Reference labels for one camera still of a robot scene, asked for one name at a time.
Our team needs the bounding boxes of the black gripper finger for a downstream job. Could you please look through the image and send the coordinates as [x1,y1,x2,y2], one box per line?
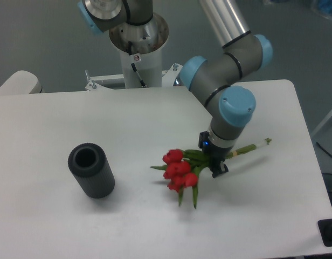
[211,161,229,178]

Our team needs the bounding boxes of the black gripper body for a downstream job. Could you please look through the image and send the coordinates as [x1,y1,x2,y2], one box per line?
[198,131,233,169]

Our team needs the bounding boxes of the red tulip bouquet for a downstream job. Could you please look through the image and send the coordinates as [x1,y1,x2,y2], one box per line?
[150,137,273,209]

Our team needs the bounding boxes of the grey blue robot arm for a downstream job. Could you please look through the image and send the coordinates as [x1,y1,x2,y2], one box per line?
[78,1,273,177]

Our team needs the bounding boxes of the black device at table edge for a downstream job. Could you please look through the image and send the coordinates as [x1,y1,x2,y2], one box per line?
[317,219,332,247]

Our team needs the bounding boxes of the black ribbed cylindrical vase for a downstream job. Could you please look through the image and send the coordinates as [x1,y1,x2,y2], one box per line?
[68,143,115,199]

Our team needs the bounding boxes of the beige chair backrest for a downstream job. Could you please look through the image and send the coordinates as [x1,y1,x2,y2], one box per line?
[0,70,44,96]

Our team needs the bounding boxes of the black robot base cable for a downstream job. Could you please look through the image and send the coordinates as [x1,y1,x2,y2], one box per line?
[128,40,148,88]

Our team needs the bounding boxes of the black cable on floor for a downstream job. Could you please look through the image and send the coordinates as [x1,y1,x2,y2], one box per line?
[316,141,332,160]

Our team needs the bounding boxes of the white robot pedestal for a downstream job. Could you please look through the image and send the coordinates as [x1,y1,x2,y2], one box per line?
[85,13,183,91]

